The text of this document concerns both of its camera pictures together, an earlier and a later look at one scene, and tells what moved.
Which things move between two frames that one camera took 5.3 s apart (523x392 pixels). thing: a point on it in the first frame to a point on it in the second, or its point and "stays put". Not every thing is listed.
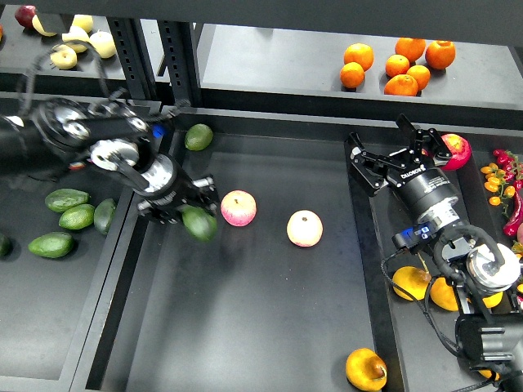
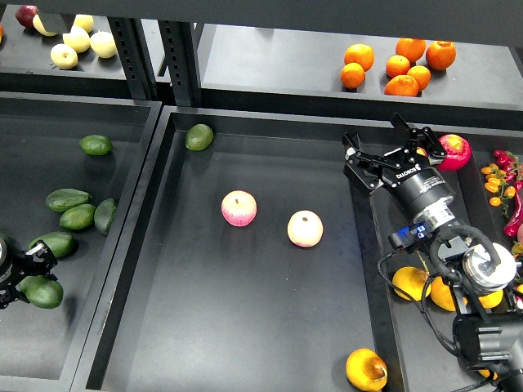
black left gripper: (168, 183) to (15, 265)
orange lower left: (352, 75) stays put
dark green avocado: (198, 221) to (42, 291)
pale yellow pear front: (64, 56) stays put
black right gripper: (429, 192) stays put
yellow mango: (365, 370) stays put
